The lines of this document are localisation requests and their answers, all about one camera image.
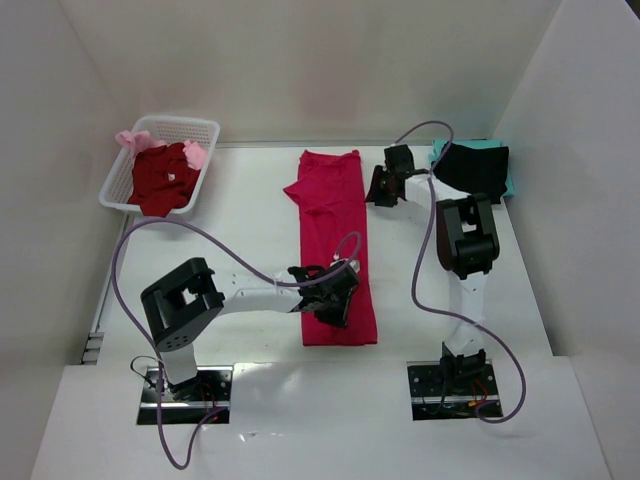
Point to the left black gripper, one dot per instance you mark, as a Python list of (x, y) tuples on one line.
[(338, 293)]

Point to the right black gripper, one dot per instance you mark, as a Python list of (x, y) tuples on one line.
[(382, 185)]

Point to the magenta t shirt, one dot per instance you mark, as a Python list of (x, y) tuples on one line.
[(329, 193)]

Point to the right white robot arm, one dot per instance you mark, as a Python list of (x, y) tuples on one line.
[(466, 245)]

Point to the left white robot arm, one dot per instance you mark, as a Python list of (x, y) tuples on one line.
[(182, 304)]

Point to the teal folded t shirt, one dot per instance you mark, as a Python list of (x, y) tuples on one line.
[(438, 145)]

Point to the black folded t shirt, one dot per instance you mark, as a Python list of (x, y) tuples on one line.
[(475, 171)]

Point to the dark red t shirt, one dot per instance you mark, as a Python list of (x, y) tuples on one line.
[(163, 180)]

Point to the white plastic basket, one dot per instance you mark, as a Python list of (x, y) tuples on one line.
[(118, 185)]

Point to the light pink t shirt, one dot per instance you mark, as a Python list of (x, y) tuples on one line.
[(137, 142)]

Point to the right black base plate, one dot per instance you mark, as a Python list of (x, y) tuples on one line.
[(435, 398)]

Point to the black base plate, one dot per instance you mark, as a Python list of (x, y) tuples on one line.
[(435, 398), (208, 395)]

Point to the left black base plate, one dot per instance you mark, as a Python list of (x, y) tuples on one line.
[(208, 395)]

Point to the metal table edge bracket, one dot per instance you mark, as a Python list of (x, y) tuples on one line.
[(92, 348)]

